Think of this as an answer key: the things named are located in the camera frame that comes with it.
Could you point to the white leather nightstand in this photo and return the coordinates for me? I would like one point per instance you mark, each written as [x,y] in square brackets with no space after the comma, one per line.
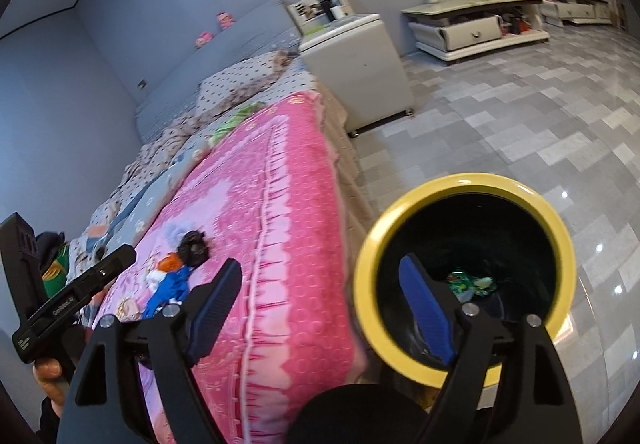
[350,73]

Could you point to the cream low cabinet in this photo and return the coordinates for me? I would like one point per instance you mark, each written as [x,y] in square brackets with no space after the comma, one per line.
[575,11]

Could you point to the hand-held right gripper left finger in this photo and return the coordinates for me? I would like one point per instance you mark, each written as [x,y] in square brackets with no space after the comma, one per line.
[215,306]

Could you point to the white foam fruit net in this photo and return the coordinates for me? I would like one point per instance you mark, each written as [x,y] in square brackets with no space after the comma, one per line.
[175,233]

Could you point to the green crumpled wrapper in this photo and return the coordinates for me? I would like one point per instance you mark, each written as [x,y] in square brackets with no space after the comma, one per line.
[470,284]

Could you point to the green printed cloth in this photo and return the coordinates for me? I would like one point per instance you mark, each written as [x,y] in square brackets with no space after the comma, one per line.
[55,269]

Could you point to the black crumpled bag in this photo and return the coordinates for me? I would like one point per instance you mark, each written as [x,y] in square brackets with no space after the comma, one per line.
[194,249]

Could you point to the black bin with yellow rim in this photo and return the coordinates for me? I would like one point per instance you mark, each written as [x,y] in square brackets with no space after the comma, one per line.
[380,224]

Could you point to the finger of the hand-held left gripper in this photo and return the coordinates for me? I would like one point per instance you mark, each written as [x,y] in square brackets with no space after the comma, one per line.
[107,266]

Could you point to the white framed picture stand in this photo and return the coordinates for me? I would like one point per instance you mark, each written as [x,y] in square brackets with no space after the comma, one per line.
[312,6]

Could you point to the person's left hand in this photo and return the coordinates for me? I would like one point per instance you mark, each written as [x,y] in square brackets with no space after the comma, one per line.
[50,371]

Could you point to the white dotted bed sheet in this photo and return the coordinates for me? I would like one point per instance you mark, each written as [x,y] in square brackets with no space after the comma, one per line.
[300,78]

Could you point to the orange peel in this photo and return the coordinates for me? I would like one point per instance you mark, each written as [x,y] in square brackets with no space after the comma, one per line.
[172,263]

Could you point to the pink floral blanket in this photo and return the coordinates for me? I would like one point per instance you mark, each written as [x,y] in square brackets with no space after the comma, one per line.
[280,224]

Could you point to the small pink toy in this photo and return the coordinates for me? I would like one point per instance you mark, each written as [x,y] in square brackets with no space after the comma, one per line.
[225,20]
[203,38]

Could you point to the small white cup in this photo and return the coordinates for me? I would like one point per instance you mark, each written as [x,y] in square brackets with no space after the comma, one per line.
[339,12]

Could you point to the white printed snack packet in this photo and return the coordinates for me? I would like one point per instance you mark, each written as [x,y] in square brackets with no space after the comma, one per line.
[155,278]

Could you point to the polka dot pillow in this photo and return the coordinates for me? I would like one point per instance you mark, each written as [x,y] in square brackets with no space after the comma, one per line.
[240,78]

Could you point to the blue rubber glove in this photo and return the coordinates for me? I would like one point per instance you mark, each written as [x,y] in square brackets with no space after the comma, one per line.
[170,291]

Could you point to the cream TV stand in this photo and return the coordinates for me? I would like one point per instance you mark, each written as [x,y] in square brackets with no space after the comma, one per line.
[465,31]

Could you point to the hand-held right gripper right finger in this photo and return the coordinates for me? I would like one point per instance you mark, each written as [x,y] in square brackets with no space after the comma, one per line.
[425,314]

